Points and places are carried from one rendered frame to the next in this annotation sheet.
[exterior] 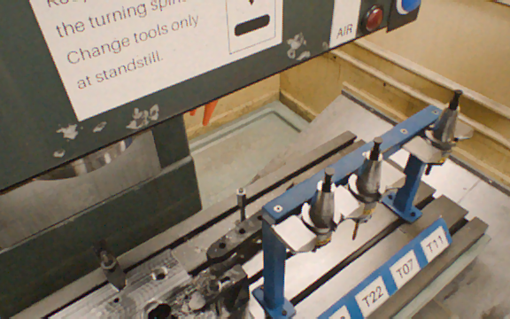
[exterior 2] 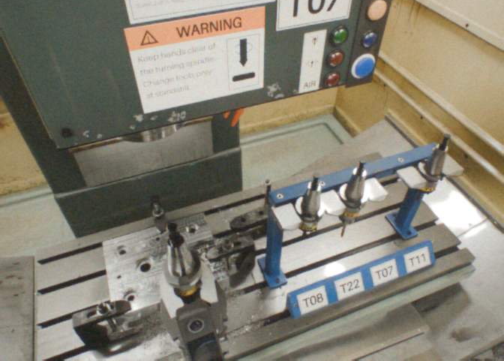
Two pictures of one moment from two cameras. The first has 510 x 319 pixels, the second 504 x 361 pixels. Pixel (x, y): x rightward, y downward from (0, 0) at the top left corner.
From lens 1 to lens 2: 0.23 m
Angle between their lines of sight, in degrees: 10
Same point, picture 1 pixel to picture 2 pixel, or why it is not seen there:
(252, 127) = (303, 133)
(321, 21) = (292, 78)
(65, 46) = (142, 79)
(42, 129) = (127, 114)
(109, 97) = (160, 103)
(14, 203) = (102, 155)
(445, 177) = (456, 210)
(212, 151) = (263, 148)
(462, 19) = (494, 73)
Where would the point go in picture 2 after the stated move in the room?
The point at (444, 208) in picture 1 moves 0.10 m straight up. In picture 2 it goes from (439, 234) to (451, 214)
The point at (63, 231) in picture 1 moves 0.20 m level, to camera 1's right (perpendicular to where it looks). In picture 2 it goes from (131, 185) to (183, 195)
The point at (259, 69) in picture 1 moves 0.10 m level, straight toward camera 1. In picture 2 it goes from (248, 100) to (225, 148)
